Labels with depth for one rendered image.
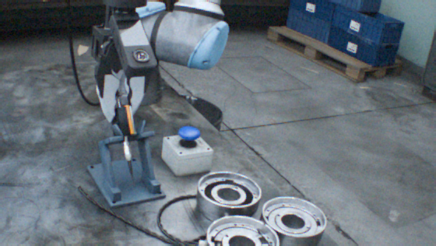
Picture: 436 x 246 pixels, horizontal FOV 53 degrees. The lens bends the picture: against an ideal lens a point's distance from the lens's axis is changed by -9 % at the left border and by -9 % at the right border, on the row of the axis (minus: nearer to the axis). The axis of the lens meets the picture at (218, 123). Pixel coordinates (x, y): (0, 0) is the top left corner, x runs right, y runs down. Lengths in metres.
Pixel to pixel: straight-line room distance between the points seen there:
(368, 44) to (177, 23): 3.39
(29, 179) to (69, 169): 0.08
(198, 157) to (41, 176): 0.29
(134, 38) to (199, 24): 0.34
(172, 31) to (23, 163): 0.43
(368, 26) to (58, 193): 3.76
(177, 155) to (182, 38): 0.29
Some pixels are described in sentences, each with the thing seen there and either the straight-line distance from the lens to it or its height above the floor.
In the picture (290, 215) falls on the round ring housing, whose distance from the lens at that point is 0.77.
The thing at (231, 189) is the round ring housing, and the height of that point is 0.83.
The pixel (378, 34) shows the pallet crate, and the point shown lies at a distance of 4.26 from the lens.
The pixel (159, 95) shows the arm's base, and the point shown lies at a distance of 1.15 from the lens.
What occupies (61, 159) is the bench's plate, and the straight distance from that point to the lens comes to 0.90.
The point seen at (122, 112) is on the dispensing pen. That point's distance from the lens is 0.78.
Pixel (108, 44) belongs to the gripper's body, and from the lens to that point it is 0.73.
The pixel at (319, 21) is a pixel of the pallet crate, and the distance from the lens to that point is 4.71.
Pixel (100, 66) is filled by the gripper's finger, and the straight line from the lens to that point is 0.74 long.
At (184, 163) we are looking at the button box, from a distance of 0.86.
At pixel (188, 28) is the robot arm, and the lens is 1.03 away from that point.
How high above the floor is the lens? 1.27
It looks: 26 degrees down
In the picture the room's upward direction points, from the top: 9 degrees clockwise
